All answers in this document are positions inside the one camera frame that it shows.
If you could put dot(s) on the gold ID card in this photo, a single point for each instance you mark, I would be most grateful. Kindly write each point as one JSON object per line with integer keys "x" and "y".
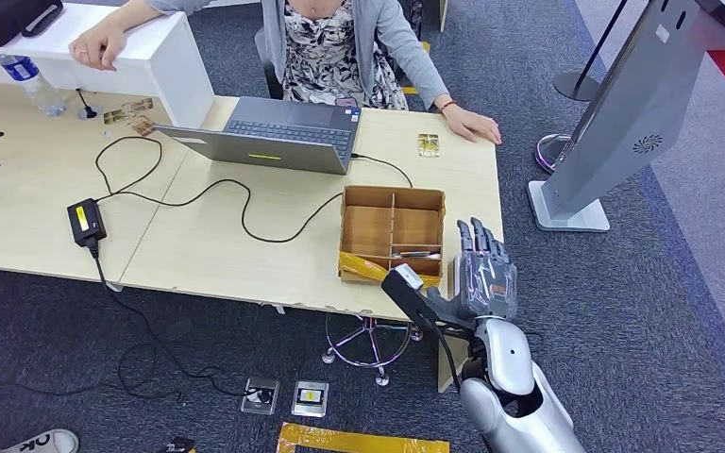
{"x": 428, "y": 145}

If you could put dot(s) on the black floor object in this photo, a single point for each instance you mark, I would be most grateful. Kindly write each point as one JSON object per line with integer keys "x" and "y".
{"x": 178, "y": 446}

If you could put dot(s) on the floor socket with plug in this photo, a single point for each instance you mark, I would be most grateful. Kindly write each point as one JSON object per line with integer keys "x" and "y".
{"x": 260, "y": 395}

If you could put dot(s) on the black stanchion post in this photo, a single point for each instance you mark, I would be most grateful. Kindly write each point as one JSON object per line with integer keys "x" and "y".
{"x": 572, "y": 86}

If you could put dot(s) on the grey laptop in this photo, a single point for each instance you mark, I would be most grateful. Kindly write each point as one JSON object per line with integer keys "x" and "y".
{"x": 287, "y": 131}

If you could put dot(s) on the person's left hand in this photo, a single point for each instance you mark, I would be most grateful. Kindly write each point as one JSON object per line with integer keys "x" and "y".
{"x": 472, "y": 125}

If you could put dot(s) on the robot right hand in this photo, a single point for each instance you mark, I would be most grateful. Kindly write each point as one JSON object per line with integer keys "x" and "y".
{"x": 487, "y": 287}

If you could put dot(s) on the person's right hand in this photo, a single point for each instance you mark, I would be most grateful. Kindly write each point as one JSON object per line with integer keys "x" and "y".
{"x": 100, "y": 44}

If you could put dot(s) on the clear water bottle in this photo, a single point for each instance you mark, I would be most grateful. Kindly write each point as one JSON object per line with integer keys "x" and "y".
{"x": 34, "y": 84}

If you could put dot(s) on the white counter block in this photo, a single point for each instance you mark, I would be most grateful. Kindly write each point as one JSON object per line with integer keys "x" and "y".
{"x": 168, "y": 75}

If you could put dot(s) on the person's left forearm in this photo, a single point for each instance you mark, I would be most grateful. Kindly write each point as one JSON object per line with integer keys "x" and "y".
{"x": 415, "y": 62}

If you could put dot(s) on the yellow floor tape frame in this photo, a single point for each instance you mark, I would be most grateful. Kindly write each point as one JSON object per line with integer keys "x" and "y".
{"x": 362, "y": 442}

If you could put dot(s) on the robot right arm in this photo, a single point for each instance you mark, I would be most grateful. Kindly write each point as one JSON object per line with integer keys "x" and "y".
{"x": 512, "y": 375}

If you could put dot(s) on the silver floor socket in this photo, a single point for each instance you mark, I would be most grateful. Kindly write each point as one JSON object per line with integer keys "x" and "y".
{"x": 310, "y": 398}

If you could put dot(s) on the silver kiosk stand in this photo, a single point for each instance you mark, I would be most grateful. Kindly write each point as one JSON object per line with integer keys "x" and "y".
{"x": 631, "y": 100}

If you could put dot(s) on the person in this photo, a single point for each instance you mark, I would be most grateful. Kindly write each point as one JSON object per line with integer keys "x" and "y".
{"x": 337, "y": 56}

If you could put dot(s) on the chrome stool base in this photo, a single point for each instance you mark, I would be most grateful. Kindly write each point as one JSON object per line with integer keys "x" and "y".
{"x": 380, "y": 377}

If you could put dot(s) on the white shoe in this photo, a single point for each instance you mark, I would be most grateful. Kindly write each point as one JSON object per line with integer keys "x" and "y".
{"x": 43, "y": 442}

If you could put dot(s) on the black power adapter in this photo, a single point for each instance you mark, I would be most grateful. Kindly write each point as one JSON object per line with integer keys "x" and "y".
{"x": 87, "y": 222}

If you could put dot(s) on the silver room key card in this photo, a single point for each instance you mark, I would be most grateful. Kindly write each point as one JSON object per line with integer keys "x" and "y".
{"x": 415, "y": 254}

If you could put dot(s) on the wooden compartment box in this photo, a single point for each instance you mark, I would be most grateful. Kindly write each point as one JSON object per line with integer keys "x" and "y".
{"x": 369, "y": 231}

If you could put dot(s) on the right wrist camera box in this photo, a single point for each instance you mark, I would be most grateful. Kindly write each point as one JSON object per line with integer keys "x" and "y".
{"x": 409, "y": 294}

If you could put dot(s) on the round clear base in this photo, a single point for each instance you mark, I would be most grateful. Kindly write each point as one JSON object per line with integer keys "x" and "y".
{"x": 547, "y": 155}

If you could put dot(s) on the gold patterned card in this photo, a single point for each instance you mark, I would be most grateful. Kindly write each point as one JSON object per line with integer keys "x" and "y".
{"x": 143, "y": 127}
{"x": 128, "y": 111}

